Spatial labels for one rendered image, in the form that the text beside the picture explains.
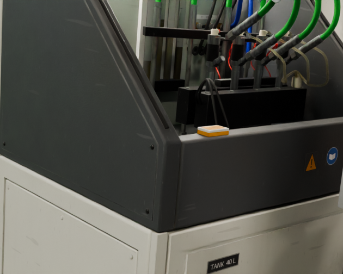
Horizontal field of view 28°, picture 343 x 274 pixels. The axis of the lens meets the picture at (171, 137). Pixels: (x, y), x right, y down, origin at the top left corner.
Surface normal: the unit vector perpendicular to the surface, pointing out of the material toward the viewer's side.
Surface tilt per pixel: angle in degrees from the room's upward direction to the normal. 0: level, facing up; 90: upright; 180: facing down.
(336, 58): 90
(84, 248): 90
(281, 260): 90
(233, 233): 90
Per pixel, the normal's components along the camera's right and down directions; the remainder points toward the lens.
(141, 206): -0.75, 0.09
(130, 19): 0.65, 0.22
